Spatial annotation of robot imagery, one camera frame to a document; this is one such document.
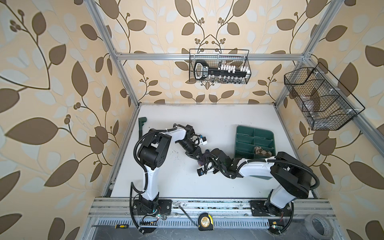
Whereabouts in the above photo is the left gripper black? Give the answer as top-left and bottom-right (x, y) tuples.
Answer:
(177, 140), (206, 161)

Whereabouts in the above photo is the green divided organizer tray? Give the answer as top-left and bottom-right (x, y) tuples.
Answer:
(235, 126), (276, 159)

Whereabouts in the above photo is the brown argyle sock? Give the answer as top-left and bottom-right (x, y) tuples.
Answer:
(255, 146), (273, 158)

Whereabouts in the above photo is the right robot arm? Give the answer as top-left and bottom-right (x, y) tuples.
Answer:
(197, 149), (320, 216)

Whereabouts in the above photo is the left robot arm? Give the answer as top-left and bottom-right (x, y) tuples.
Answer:
(130, 124), (207, 215)

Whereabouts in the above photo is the clear tape roll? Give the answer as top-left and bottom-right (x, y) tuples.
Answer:
(304, 214), (334, 240)

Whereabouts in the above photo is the yellow black tape measure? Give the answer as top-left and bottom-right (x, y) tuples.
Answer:
(198, 213), (214, 231)

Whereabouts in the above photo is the yellow black screwdriver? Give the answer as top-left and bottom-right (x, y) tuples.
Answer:
(92, 225), (129, 229)

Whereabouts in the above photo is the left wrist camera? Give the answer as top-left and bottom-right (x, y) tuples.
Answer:
(195, 135), (208, 146)

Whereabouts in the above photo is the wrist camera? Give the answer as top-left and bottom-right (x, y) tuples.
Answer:
(195, 135), (208, 146)
(197, 168), (215, 177)

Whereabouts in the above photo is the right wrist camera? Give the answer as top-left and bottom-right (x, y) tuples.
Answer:
(197, 168), (215, 177)

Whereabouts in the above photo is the green handled tool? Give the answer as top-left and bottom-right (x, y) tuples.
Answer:
(138, 117), (147, 138)

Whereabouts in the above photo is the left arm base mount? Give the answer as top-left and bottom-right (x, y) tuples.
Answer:
(132, 198), (172, 234)

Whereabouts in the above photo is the black socket set rail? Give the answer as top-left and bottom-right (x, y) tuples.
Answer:
(193, 60), (251, 82)

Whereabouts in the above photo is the wire basket back wall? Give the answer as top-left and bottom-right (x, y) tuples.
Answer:
(189, 48), (252, 85)

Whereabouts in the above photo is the wire basket wall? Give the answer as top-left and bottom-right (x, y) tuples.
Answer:
(284, 62), (366, 131)
(189, 48), (252, 85)

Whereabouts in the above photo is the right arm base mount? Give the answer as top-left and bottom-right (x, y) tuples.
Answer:
(250, 200), (295, 236)

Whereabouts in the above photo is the aluminium frame rail front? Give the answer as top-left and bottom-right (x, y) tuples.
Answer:
(88, 198), (336, 229)

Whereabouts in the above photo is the wire basket right wall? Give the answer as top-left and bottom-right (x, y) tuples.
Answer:
(284, 62), (366, 131)

